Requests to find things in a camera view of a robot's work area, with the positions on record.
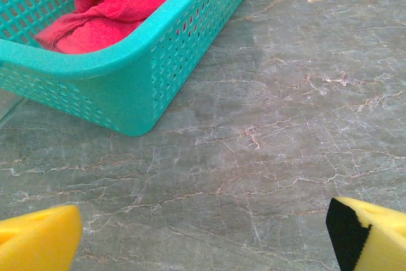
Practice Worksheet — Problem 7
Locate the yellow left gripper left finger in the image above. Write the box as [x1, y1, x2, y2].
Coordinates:
[0, 204, 84, 271]

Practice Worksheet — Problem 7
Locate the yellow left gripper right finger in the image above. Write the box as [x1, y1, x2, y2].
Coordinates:
[325, 196, 406, 271]

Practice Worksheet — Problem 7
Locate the red t-shirt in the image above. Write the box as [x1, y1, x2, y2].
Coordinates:
[34, 0, 204, 55]

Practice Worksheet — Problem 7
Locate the teal plastic basket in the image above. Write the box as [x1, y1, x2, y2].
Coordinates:
[0, 0, 257, 138]

